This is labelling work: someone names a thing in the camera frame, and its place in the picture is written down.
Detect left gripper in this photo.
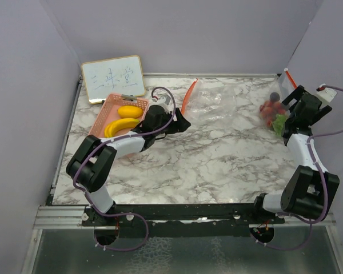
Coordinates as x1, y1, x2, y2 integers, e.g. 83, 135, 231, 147
154, 108, 190, 136

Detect zip bag with red fruit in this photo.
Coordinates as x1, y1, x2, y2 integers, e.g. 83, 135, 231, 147
259, 68, 297, 136

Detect zip bag with yellow fruit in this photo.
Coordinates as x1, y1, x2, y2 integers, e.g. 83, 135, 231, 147
181, 78, 237, 124

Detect fake yellow mango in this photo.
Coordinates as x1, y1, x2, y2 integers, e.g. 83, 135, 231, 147
117, 106, 143, 119

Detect fake banana bunch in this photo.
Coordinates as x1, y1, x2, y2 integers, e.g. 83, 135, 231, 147
104, 118, 140, 138

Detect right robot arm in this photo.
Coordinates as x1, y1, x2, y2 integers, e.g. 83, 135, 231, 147
251, 85, 340, 223

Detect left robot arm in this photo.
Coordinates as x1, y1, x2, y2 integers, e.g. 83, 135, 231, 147
66, 105, 191, 225

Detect fake green grapes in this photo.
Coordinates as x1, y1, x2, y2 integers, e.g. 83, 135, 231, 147
272, 114, 288, 136

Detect fake dark eggplant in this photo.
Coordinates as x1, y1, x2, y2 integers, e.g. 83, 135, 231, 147
269, 92, 281, 103

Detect fake red strawberries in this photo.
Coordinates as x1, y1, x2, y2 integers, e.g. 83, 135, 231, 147
259, 100, 286, 119

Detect pink plastic basket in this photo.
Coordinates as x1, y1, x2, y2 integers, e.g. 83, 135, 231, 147
87, 92, 150, 159

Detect small whiteboard with writing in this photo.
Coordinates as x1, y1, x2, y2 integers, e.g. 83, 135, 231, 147
81, 55, 146, 104

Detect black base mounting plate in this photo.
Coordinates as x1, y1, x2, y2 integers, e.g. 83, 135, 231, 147
82, 203, 284, 238

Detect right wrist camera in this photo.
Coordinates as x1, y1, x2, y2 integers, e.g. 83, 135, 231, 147
316, 85, 337, 107

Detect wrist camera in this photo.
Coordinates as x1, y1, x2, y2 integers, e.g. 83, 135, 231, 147
316, 85, 337, 107
152, 95, 172, 108

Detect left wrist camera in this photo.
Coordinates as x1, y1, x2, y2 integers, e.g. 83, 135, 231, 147
152, 95, 172, 108

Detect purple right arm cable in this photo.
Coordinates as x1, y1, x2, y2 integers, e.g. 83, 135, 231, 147
256, 85, 343, 251

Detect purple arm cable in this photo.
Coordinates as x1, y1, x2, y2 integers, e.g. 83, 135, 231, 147
256, 85, 343, 251
73, 87, 177, 252

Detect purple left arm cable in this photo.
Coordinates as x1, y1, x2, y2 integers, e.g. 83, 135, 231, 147
73, 87, 177, 252

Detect aluminium frame rail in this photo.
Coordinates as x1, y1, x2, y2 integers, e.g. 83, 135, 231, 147
33, 204, 88, 229

